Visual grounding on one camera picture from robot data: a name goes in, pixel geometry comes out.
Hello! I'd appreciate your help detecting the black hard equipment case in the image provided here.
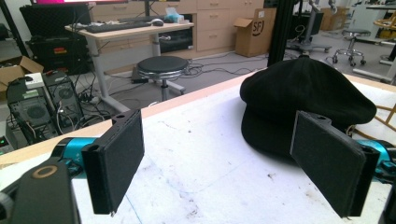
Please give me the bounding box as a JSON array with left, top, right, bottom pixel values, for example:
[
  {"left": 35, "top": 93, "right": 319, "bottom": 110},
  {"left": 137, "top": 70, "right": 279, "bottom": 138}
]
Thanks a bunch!
[
  {"left": 26, "top": 35, "right": 92, "bottom": 77},
  {"left": 19, "top": 3, "right": 92, "bottom": 40}
]

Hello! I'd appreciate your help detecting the open cardboard box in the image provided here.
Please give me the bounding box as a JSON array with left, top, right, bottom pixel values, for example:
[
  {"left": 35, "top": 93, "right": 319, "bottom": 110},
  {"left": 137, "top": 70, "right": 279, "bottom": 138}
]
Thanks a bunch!
[
  {"left": 233, "top": 7, "right": 277, "bottom": 59},
  {"left": 0, "top": 55, "right": 45, "bottom": 101}
]

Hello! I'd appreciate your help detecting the wooden hanger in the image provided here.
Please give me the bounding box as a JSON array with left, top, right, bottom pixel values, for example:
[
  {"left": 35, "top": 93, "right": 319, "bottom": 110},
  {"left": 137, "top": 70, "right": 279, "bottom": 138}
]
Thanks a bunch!
[{"left": 351, "top": 104, "right": 396, "bottom": 141}]

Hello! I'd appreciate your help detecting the wooden desk with white legs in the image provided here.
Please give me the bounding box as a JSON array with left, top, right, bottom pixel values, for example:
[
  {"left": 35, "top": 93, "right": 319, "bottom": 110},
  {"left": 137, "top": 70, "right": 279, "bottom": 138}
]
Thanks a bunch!
[{"left": 64, "top": 21, "right": 195, "bottom": 114}]

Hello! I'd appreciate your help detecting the black desktop computer tower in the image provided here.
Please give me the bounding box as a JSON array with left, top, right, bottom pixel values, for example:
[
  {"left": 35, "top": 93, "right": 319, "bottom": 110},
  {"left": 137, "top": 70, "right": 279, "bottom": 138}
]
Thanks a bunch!
[
  {"left": 41, "top": 70, "right": 85, "bottom": 133},
  {"left": 6, "top": 77, "right": 59, "bottom": 147}
]

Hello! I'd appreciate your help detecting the black metal post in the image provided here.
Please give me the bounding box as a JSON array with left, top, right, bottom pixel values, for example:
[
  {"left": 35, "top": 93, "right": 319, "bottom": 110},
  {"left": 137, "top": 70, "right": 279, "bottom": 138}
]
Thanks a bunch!
[{"left": 266, "top": 0, "right": 300, "bottom": 68}]

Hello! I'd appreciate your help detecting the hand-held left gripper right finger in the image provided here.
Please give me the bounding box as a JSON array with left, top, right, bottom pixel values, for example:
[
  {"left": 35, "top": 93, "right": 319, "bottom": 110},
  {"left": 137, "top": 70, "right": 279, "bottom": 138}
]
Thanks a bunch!
[{"left": 290, "top": 110, "right": 396, "bottom": 218}]

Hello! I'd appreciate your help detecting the black cap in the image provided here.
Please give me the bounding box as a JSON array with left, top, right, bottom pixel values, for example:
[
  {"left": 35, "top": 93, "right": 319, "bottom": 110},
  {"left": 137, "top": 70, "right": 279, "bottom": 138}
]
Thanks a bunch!
[{"left": 239, "top": 55, "right": 377, "bottom": 159}]

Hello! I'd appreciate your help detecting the grey stool on castors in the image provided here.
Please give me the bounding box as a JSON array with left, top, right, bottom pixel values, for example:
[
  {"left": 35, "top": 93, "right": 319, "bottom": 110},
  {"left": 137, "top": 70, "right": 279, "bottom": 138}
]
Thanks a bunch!
[{"left": 332, "top": 28, "right": 372, "bottom": 68}]

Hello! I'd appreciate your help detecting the small white box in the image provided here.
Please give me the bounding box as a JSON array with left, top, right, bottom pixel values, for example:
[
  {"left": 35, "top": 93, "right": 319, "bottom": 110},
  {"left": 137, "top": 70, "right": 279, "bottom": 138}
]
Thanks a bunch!
[{"left": 23, "top": 72, "right": 46, "bottom": 91}]

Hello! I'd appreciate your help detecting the black round stool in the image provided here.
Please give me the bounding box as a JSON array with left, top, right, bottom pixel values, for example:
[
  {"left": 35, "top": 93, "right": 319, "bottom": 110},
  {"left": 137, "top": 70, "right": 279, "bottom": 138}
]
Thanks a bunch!
[{"left": 136, "top": 55, "right": 190, "bottom": 102}]

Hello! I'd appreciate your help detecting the bundle of floor cables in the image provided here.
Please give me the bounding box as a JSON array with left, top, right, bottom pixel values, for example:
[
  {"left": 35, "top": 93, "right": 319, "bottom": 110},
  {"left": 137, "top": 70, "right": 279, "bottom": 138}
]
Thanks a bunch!
[{"left": 183, "top": 52, "right": 269, "bottom": 78}]

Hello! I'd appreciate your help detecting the wooden drawer cabinet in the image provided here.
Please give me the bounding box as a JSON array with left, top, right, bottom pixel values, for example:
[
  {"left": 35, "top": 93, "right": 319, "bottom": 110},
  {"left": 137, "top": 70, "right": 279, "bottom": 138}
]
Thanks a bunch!
[{"left": 90, "top": 0, "right": 265, "bottom": 60}]

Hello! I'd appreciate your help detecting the tissue box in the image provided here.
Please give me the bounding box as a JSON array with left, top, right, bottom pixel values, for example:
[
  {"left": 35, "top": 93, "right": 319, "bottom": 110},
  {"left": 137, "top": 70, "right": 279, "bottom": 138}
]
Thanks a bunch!
[{"left": 163, "top": 7, "right": 185, "bottom": 24}]

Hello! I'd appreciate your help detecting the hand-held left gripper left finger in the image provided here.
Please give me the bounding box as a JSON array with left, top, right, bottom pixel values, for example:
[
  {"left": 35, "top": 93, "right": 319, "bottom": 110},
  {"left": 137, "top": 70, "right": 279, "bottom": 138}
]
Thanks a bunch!
[{"left": 51, "top": 108, "right": 146, "bottom": 216}]

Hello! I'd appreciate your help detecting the black keyboard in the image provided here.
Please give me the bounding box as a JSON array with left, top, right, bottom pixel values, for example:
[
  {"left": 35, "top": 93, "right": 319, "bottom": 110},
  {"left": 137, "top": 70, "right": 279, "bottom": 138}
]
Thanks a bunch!
[{"left": 85, "top": 21, "right": 152, "bottom": 35}]

